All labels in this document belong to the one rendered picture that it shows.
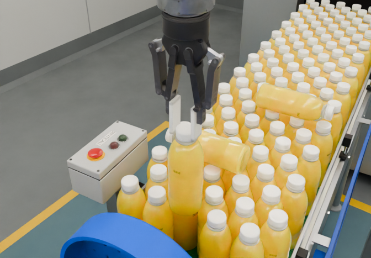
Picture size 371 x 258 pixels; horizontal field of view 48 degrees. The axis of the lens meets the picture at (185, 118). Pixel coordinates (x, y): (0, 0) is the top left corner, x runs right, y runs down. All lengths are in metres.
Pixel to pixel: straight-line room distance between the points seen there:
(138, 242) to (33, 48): 3.39
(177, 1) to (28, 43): 3.34
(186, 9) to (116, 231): 0.35
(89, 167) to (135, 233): 0.37
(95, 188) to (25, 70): 2.97
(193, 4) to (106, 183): 0.55
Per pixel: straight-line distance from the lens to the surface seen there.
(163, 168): 0.97
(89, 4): 4.27
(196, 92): 0.69
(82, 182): 1.04
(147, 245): 0.65
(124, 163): 1.05
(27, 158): 2.93
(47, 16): 3.96
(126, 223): 0.68
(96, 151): 1.02
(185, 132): 0.75
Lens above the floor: 1.73
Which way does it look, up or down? 34 degrees down
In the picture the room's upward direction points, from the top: straight up
